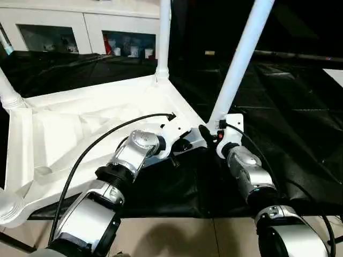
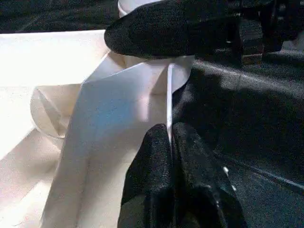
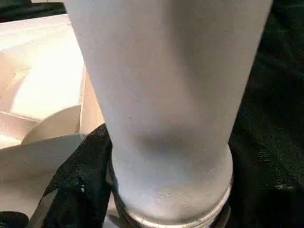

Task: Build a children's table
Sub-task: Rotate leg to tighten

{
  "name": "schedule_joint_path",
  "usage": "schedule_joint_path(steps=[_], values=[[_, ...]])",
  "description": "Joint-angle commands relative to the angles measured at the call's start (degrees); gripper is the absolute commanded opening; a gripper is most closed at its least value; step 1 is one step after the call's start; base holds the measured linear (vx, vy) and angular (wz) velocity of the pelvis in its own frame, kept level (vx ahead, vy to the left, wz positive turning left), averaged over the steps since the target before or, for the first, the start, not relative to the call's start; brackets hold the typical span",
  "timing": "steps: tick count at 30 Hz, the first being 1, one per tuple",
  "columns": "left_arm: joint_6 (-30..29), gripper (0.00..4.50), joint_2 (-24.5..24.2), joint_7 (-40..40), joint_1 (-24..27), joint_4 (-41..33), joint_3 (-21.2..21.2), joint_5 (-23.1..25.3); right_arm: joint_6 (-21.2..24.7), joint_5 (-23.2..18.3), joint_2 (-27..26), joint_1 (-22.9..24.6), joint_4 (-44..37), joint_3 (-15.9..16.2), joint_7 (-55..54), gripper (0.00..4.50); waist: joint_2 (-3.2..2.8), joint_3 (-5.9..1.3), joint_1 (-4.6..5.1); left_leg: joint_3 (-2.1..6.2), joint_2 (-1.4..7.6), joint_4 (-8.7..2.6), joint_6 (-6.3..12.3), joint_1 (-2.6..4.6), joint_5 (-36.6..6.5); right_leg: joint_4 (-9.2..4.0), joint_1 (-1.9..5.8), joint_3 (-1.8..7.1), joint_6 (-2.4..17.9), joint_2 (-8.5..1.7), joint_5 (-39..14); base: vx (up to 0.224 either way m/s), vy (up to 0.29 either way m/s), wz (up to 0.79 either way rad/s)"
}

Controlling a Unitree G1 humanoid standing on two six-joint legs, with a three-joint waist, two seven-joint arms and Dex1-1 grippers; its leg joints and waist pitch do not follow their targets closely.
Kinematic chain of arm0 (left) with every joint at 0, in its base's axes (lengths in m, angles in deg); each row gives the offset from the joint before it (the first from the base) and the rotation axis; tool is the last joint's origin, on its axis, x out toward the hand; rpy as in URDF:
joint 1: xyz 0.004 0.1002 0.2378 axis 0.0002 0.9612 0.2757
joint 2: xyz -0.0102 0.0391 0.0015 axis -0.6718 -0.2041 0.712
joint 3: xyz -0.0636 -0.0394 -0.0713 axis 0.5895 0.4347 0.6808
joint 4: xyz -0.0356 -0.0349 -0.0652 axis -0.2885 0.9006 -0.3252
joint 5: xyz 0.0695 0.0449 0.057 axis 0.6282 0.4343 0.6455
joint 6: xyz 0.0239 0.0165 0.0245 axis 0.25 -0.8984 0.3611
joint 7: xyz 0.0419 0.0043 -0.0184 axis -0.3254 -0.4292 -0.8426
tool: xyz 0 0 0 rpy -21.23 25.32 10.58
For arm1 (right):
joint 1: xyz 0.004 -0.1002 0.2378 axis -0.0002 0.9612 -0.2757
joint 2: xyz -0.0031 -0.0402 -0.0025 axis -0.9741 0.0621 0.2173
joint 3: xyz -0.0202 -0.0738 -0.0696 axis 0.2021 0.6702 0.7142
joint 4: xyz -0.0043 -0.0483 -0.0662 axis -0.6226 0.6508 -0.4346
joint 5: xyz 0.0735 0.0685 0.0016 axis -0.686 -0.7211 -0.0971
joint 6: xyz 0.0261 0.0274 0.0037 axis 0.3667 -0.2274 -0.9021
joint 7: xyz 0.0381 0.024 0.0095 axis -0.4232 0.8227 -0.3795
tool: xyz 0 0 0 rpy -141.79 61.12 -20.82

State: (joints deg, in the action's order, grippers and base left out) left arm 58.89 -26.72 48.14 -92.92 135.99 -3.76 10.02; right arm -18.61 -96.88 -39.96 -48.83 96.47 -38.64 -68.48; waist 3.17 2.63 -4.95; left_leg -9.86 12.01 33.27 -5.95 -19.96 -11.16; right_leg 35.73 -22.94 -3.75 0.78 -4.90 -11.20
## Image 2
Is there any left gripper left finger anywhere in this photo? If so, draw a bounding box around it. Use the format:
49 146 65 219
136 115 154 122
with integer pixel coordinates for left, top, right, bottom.
118 123 177 228

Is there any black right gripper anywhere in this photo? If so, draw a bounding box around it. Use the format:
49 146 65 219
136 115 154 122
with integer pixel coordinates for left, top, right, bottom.
225 0 304 63

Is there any white plastic table top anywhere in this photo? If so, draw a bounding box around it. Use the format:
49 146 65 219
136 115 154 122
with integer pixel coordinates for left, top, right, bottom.
0 29 196 228

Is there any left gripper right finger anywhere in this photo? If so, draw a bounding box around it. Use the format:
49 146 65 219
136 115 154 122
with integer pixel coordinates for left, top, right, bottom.
171 122 248 228

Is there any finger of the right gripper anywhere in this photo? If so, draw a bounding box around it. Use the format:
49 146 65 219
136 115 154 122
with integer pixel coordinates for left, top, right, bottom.
104 0 242 59

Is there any white plastic table leg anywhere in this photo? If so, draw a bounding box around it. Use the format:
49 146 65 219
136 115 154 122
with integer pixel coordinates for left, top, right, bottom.
117 0 167 19

